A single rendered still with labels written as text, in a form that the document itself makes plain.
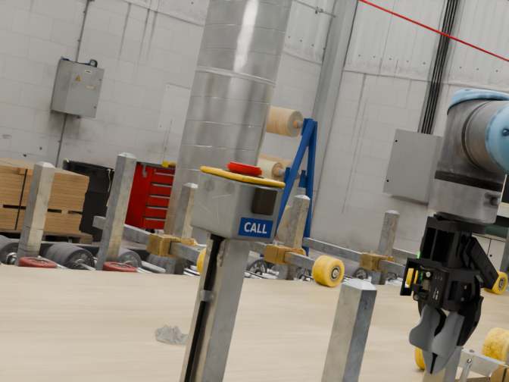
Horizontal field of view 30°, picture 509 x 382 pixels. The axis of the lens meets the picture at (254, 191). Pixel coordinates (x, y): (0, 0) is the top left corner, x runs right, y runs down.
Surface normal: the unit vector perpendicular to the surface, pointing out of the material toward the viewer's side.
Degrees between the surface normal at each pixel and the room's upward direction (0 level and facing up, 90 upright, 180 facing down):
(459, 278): 90
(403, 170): 90
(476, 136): 101
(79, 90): 90
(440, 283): 90
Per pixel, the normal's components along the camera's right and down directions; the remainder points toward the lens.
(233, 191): -0.68, -0.10
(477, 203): 0.18, 0.09
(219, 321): 0.70, 0.18
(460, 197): -0.33, -0.01
